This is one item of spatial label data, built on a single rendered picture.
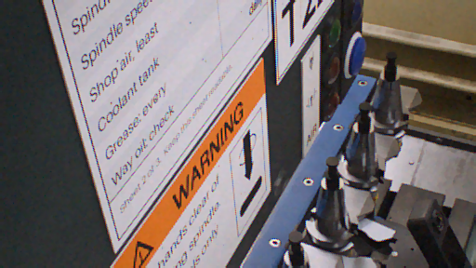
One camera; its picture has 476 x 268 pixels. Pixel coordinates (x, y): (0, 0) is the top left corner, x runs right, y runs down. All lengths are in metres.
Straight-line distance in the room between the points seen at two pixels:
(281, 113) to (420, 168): 1.12
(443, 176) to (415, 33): 0.30
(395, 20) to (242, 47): 1.07
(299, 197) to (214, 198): 0.56
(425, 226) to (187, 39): 0.57
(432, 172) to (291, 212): 0.67
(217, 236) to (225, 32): 0.12
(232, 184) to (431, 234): 0.47
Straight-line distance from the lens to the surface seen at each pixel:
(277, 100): 0.45
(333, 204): 0.88
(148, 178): 0.32
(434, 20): 1.42
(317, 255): 0.91
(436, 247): 0.87
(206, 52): 0.34
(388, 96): 1.03
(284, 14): 0.42
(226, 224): 0.42
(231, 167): 0.40
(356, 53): 0.57
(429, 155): 1.58
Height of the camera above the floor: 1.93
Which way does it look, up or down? 43 degrees down
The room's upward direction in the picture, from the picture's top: 5 degrees counter-clockwise
